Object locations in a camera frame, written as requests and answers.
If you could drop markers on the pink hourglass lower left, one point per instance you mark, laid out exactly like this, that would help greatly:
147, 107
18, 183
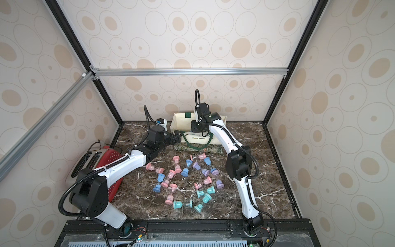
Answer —
166, 183

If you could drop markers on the pink hourglass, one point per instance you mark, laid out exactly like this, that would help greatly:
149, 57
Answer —
177, 167
206, 181
169, 200
158, 170
166, 183
198, 157

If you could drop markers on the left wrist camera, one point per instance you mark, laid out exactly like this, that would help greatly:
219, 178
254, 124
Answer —
162, 122

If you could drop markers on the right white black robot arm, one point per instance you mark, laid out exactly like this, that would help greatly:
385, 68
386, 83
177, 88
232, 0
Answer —
241, 167

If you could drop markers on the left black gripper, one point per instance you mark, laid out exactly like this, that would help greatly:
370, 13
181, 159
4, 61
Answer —
174, 140

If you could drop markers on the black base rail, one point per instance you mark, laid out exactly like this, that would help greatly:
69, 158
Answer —
189, 233

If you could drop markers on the pink hourglass right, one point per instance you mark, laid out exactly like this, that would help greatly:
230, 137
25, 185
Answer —
206, 181

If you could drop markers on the teal hourglass bottom right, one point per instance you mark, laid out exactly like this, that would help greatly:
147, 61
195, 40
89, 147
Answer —
199, 207

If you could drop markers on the teal hourglass bottom left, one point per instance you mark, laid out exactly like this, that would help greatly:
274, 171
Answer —
180, 204

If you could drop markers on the blue hourglass left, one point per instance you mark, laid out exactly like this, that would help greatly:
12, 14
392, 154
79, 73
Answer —
160, 179

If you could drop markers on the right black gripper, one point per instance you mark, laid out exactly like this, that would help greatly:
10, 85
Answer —
195, 126

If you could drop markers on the pink hourglass top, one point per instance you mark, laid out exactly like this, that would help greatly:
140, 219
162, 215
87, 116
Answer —
198, 157

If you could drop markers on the pink hourglass upper middle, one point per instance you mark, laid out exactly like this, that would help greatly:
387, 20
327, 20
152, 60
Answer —
177, 167

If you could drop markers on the pink hourglass bottom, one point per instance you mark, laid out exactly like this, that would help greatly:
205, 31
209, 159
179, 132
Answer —
169, 200

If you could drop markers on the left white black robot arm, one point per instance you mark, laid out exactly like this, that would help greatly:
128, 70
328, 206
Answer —
88, 196

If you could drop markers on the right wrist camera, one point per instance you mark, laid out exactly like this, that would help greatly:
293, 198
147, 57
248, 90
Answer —
202, 110

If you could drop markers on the pink hourglass far left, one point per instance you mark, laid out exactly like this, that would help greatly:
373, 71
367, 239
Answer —
158, 170

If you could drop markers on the cream canvas tote bag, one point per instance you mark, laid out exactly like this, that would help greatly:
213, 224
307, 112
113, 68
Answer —
196, 140

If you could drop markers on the purple hourglass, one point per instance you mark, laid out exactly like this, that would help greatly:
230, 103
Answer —
219, 184
204, 171

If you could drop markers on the aluminium frame rail left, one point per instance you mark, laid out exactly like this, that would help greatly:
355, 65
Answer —
14, 155

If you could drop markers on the red and steel toaster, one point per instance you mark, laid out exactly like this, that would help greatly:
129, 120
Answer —
89, 162

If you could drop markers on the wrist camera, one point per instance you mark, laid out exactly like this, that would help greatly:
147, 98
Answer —
202, 110
162, 122

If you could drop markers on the aluminium frame rail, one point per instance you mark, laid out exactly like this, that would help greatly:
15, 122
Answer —
14, 155
190, 72

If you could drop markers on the blue hourglass centre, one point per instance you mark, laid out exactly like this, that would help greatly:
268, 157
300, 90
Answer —
185, 171

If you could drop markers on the aluminium frame rail back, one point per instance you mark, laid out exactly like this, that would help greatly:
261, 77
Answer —
190, 72

